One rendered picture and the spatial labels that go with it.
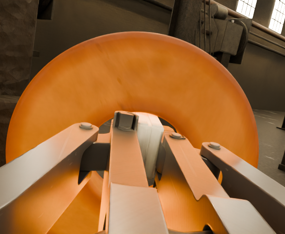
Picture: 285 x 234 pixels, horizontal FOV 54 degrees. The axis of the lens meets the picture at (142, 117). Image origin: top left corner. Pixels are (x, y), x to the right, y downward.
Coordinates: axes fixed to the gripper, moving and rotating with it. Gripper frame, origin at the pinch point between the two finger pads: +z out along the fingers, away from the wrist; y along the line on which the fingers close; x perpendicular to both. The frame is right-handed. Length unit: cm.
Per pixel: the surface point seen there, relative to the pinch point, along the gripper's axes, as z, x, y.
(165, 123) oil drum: 240, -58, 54
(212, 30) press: 754, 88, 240
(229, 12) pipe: 921, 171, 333
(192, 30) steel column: 408, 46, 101
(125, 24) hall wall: 777, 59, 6
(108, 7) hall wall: 745, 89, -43
